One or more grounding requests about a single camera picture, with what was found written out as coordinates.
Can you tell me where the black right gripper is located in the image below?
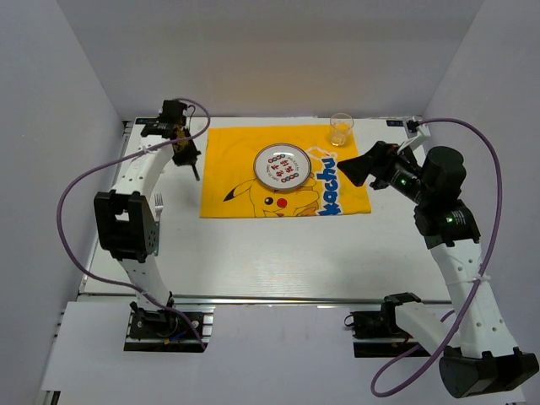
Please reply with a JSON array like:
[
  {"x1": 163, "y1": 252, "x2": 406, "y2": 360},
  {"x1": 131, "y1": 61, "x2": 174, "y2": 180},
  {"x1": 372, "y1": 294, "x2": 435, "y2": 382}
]
[{"x1": 337, "y1": 141, "x2": 432, "y2": 205}]

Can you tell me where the clear drinking glass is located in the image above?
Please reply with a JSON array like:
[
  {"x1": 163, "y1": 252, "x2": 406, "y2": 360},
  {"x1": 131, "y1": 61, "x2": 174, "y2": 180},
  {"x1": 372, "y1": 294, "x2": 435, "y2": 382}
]
[{"x1": 329, "y1": 112, "x2": 354, "y2": 147}]

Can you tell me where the metal knife teal handle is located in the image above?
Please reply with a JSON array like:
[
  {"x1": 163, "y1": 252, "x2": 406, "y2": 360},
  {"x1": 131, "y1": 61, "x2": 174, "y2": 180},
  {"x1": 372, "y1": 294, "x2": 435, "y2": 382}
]
[{"x1": 191, "y1": 164, "x2": 200, "y2": 181}]

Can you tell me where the metal fork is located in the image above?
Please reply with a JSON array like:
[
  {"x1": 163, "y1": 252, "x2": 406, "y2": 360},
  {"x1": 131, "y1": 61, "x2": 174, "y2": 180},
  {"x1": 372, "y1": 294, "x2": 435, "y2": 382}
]
[{"x1": 154, "y1": 192, "x2": 164, "y2": 256}]

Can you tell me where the round printed plate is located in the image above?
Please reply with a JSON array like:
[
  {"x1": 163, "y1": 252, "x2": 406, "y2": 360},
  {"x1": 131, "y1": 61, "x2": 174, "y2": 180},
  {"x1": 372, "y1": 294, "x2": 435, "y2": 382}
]
[{"x1": 253, "y1": 143, "x2": 311, "y2": 191}]

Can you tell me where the yellow Pikachu cloth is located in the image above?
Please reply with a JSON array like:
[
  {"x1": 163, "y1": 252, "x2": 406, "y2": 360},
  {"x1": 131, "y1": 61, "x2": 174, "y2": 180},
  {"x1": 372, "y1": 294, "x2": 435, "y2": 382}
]
[{"x1": 200, "y1": 125, "x2": 371, "y2": 219}]

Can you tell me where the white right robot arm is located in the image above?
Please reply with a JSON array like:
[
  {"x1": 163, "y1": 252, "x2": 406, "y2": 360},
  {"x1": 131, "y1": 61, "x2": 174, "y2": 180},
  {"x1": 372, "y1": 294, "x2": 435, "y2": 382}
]
[{"x1": 338, "y1": 119, "x2": 539, "y2": 398}]

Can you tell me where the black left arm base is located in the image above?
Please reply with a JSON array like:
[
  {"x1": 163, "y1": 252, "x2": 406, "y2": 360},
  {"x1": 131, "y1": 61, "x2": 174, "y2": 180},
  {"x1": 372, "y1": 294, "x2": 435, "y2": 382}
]
[{"x1": 123, "y1": 302, "x2": 213, "y2": 353}]

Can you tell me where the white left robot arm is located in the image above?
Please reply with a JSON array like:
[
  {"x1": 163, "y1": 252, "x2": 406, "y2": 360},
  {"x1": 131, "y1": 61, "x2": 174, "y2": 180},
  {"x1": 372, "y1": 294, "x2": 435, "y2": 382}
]
[{"x1": 94, "y1": 99, "x2": 201, "y2": 337}]

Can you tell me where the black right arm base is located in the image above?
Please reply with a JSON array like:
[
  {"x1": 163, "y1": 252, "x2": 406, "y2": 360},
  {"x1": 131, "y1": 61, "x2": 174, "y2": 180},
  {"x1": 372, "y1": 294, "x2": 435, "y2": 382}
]
[{"x1": 343, "y1": 311, "x2": 417, "y2": 359}]

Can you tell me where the black left table logo sticker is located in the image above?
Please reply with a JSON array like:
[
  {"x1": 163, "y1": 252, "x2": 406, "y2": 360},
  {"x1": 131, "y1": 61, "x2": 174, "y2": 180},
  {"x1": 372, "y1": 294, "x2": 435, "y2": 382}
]
[{"x1": 134, "y1": 117, "x2": 159, "y2": 125}]

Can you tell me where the black table logo sticker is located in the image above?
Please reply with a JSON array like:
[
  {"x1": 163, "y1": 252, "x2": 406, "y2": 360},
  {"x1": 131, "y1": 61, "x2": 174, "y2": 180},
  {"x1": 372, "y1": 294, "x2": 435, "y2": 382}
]
[
  {"x1": 134, "y1": 117, "x2": 159, "y2": 125},
  {"x1": 386, "y1": 120, "x2": 413, "y2": 127}
]

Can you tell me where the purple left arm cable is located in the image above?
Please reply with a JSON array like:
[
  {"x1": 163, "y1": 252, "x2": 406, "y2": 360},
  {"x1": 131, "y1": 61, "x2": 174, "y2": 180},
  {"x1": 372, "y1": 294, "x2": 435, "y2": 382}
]
[{"x1": 57, "y1": 97, "x2": 212, "y2": 351}]

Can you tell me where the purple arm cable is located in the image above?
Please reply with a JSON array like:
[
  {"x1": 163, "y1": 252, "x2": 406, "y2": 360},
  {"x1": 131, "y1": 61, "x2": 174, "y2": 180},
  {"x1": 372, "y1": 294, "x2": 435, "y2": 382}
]
[
  {"x1": 370, "y1": 117, "x2": 504, "y2": 398},
  {"x1": 57, "y1": 97, "x2": 212, "y2": 351}
]

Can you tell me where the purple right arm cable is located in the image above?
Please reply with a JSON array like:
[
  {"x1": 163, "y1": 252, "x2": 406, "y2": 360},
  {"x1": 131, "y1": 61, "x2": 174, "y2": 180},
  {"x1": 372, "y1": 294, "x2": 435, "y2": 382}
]
[{"x1": 370, "y1": 117, "x2": 504, "y2": 398}]

